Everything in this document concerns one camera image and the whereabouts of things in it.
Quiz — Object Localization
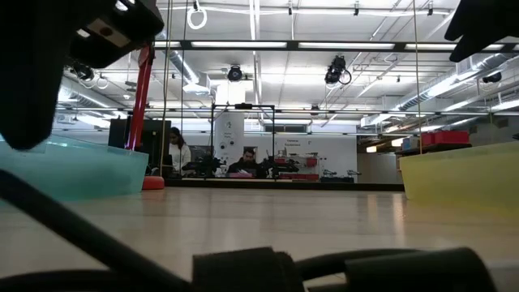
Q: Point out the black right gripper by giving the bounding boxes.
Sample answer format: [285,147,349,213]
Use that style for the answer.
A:
[444,0,519,63]

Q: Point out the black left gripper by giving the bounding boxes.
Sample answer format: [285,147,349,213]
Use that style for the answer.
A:
[0,0,117,152]

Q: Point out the teal translucent plastic bin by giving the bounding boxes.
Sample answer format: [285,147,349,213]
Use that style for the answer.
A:
[0,133,150,204]

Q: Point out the red storage bin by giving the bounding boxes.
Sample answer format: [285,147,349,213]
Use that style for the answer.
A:
[420,129,471,148]

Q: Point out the red desk lamp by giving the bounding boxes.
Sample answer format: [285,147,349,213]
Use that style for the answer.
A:
[124,44,166,191]

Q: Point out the black cabinet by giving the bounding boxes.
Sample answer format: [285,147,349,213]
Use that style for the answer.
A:
[108,117,173,165]

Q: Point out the yellow translucent plastic bin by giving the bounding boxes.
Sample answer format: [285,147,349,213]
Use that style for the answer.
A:
[399,140,519,213]

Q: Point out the person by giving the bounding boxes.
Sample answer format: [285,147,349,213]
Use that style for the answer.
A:
[225,147,269,179]
[168,127,193,178]

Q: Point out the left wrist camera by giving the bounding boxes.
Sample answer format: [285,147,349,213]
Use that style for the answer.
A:
[67,0,165,70]

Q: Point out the black overhead camera with cable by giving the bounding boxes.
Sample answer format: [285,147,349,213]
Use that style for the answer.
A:
[324,55,347,87]

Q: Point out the thin hanging cables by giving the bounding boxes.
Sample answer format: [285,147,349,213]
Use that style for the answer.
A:
[159,0,190,178]

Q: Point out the black aluminium table frame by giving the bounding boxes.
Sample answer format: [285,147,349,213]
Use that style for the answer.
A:
[153,38,519,191]

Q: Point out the white hanging ring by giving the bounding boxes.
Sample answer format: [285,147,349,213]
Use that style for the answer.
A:
[186,5,209,31]

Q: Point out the black round ceiling camera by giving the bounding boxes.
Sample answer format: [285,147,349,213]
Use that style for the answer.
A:
[226,64,244,83]

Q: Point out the black cable with velcro strap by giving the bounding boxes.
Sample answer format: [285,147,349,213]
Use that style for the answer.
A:
[0,170,500,292]

